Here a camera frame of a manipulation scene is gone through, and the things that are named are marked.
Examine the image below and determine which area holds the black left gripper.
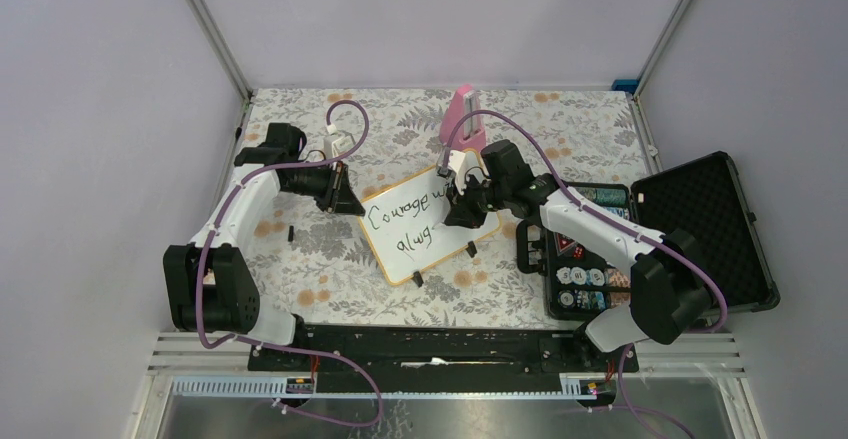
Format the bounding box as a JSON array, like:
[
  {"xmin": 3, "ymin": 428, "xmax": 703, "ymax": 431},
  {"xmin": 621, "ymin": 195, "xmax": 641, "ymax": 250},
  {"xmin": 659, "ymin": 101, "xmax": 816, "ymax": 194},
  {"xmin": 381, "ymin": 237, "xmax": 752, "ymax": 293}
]
[{"xmin": 284, "ymin": 158, "xmax": 365, "ymax": 215}]

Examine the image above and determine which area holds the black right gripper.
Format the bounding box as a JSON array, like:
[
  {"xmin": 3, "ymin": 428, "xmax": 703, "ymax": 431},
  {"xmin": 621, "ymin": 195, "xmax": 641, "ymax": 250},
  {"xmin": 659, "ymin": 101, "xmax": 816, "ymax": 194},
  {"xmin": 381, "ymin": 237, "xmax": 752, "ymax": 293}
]
[{"xmin": 445, "ymin": 172, "xmax": 510, "ymax": 230}]

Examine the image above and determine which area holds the yellow framed whiteboard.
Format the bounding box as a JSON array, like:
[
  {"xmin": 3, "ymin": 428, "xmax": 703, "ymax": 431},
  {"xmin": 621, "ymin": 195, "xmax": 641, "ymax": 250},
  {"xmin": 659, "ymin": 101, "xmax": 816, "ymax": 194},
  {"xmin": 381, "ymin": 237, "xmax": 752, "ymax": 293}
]
[{"xmin": 359, "ymin": 166, "xmax": 501, "ymax": 286}]

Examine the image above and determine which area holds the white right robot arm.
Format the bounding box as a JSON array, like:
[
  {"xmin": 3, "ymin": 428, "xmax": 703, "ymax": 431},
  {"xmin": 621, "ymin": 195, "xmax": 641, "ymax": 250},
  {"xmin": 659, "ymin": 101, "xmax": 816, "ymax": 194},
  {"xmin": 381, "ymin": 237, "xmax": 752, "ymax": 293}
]
[{"xmin": 437, "ymin": 140, "xmax": 718, "ymax": 371}]

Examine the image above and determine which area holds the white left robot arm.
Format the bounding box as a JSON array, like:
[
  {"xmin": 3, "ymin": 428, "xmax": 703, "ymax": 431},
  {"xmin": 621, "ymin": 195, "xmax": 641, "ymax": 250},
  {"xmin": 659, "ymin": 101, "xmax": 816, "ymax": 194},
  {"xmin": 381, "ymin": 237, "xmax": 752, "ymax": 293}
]
[{"xmin": 163, "ymin": 123, "xmax": 365, "ymax": 370}]

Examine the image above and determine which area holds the floral table mat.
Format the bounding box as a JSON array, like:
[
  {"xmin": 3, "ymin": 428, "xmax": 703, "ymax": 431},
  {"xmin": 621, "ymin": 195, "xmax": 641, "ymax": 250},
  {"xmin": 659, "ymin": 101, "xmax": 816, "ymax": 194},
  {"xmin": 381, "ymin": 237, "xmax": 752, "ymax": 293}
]
[{"xmin": 188, "ymin": 88, "xmax": 654, "ymax": 331}]

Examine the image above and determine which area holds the blue white chip stack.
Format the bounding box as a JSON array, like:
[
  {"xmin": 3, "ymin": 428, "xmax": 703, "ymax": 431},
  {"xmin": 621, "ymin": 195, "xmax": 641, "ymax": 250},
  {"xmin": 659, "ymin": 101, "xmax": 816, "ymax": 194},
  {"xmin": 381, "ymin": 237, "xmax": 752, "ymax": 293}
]
[{"xmin": 591, "ymin": 205, "xmax": 630, "ymax": 224}]

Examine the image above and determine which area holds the black poker chip case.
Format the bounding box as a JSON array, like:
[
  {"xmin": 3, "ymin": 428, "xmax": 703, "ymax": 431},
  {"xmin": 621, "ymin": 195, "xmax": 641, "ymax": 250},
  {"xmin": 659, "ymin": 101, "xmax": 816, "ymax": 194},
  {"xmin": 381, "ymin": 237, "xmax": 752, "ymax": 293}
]
[{"xmin": 514, "ymin": 151, "xmax": 782, "ymax": 323}]

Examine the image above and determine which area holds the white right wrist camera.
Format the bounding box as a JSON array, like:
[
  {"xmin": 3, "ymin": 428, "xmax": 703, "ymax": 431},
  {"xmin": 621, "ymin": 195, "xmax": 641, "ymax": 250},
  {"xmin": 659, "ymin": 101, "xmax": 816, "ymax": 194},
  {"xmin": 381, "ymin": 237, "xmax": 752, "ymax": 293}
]
[{"xmin": 436, "ymin": 149, "xmax": 470, "ymax": 194}]

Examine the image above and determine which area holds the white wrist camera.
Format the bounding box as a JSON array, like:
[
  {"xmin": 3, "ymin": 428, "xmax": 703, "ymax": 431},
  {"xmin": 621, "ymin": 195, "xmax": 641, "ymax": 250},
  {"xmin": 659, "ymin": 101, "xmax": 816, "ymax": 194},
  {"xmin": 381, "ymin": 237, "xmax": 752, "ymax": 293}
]
[
  {"xmin": 323, "ymin": 133, "xmax": 356, "ymax": 159},
  {"xmin": 436, "ymin": 149, "xmax": 470, "ymax": 194}
]

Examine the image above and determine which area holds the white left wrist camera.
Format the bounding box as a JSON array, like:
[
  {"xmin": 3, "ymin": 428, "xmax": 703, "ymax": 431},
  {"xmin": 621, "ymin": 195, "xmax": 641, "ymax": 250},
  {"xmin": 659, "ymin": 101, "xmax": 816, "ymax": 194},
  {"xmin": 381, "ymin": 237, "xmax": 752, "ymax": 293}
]
[{"xmin": 323, "ymin": 133, "xmax": 356, "ymax": 159}]

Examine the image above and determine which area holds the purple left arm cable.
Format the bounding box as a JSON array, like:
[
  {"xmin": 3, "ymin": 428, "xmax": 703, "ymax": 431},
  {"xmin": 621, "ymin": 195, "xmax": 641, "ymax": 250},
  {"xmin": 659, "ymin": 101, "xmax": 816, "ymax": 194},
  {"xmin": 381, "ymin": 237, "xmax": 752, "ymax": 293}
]
[{"xmin": 193, "ymin": 99, "xmax": 386, "ymax": 429}]

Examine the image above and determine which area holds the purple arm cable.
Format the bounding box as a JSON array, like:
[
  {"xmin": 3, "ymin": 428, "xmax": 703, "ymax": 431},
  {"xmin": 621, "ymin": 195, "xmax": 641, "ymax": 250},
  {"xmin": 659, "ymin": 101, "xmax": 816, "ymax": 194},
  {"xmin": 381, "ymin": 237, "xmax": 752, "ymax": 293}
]
[
  {"xmin": 193, "ymin": 99, "xmax": 386, "ymax": 429},
  {"xmin": 437, "ymin": 109, "xmax": 730, "ymax": 439}
]

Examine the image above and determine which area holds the black mounting base plate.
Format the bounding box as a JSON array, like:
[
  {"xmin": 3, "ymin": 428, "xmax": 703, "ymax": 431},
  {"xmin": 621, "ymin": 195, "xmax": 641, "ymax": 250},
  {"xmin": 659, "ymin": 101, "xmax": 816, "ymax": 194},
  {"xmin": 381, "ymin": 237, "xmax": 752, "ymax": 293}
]
[{"xmin": 248, "ymin": 324, "xmax": 639, "ymax": 394}]

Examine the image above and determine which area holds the blue corner bracket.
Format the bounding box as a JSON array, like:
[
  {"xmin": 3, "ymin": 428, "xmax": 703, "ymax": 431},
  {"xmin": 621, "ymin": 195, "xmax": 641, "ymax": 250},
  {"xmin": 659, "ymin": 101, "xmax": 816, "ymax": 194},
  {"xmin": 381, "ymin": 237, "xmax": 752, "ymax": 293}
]
[{"xmin": 610, "ymin": 79, "xmax": 640, "ymax": 95}]

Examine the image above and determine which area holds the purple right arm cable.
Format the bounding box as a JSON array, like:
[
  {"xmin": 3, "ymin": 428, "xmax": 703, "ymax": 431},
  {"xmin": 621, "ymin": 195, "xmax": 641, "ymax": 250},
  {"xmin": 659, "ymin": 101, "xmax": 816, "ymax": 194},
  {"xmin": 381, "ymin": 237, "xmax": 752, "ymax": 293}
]
[{"xmin": 437, "ymin": 109, "xmax": 730, "ymax": 439}]

